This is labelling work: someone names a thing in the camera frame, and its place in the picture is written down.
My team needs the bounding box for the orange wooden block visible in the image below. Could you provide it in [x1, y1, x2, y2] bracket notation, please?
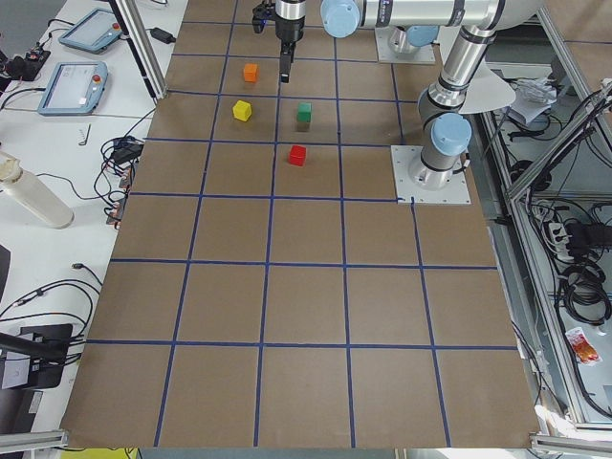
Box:
[243, 63, 259, 83]

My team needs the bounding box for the green wooden block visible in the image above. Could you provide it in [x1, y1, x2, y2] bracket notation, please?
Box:
[296, 101, 313, 123]

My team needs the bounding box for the aluminium frame post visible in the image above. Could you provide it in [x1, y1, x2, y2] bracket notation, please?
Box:
[109, 0, 167, 100]

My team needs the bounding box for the beige cylindrical bottle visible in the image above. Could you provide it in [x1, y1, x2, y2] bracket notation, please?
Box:
[1, 152, 75, 229]

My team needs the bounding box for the yellow wooden block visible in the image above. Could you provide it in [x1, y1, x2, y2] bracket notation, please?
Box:
[232, 99, 252, 122]

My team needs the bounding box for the near teach pendant tablet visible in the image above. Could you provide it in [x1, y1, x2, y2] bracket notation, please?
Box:
[37, 61, 108, 116]

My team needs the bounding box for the black monitor stand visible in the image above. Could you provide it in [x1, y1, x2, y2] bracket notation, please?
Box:
[1, 324, 73, 389]

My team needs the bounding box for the crumpled white paper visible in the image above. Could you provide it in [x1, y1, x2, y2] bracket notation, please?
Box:
[509, 77, 557, 125]

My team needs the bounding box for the white power strip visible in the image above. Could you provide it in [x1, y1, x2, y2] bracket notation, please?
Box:
[544, 221, 574, 263]

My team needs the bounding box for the black power adapter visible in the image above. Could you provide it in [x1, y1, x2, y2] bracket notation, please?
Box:
[149, 28, 176, 44]

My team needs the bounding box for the hex key tool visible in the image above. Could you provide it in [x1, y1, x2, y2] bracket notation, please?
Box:
[77, 124, 92, 146]

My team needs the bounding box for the far teach pendant tablet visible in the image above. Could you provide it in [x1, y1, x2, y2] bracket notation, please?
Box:
[58, 8, 122, 54]

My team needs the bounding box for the red wooden block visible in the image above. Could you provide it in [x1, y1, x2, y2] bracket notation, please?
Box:
[288, 144, 307, 166]

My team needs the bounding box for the red snack packet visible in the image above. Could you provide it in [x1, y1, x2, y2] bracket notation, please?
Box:
[565, 327, 601, 365]

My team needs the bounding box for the teach pendant tablet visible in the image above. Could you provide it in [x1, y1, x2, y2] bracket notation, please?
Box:
[58, 8, 122, 54]
[37, 61, 108, 116]

